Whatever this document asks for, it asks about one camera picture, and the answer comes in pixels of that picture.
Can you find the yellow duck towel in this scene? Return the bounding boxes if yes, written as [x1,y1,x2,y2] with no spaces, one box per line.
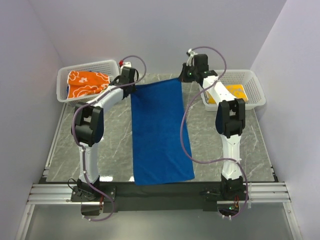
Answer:
[205,84,249,104]

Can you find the blue towel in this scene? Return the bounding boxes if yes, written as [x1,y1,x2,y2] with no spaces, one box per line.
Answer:
[130,78,195,186]

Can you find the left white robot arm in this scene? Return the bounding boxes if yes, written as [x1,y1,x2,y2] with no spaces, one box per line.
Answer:
[71,66,139,201]

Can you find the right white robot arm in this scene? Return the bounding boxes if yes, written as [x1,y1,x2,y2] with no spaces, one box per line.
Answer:
[178,49,248,201]

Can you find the left white plastic basket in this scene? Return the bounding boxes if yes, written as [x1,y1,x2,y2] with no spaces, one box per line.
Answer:
[56,60,120,106]

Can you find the white plastic basket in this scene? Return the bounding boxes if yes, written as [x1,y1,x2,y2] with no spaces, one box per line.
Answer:
[56,60,120,106]
[199,69,266,112]

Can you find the orange towel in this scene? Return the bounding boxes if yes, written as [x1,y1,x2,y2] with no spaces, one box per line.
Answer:
[67,70,111,99]

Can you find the right white plastic basket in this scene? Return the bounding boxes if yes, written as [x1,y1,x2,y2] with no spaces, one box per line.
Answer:
[199,69,266,112]

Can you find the black base beam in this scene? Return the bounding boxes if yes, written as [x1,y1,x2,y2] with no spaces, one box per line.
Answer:
[71,181,237,214]

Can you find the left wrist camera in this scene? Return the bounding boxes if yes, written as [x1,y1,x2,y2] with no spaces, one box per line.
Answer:
[118,59,132,69]

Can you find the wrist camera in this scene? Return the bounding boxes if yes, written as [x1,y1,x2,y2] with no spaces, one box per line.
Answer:
[118,59,132,69]
[186,48,198,67]

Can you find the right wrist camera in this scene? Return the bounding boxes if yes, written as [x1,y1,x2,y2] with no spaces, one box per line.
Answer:
[186,48,198,67]

